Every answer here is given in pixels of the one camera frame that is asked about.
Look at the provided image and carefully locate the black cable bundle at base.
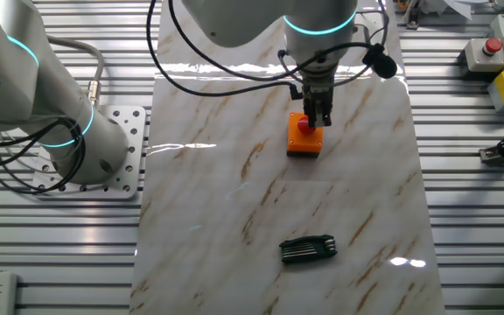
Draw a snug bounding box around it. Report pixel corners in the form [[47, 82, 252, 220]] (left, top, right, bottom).
[[0, 116, 88, 196]]

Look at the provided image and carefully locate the orange box with red button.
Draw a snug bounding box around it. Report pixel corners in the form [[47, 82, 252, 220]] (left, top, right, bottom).
[[286, 111, 326, 159]]

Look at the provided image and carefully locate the grey cable with metal connector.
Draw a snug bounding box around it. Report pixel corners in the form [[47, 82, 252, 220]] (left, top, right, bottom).
[[45, 36, 106, 109]]

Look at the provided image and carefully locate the marble pattern mat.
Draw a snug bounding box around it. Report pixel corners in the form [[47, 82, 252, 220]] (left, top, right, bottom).
[[129, 0, 446, 315]]

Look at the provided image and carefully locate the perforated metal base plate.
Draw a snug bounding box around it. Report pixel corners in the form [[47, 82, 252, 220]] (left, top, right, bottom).
[[31, 104, 148, 201]]

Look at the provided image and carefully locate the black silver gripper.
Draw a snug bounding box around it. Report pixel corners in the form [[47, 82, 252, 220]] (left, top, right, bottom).
[[301, 69, 337, 130]]

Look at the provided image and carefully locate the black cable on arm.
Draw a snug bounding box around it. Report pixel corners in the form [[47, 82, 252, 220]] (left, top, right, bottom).
[[145, 0, 399, 101]]

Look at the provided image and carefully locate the white crumpled paper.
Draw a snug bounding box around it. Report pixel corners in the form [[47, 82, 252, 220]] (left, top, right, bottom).
[[417, 0, 494, 22]]

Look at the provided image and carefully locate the large grey box red button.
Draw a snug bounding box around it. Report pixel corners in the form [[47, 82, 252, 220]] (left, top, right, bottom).
[[457, 37, 504, 81]]

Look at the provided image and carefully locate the dark green folding hex key set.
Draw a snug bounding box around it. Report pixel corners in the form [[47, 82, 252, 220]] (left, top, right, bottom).
[[278, 234, 339, 265]]

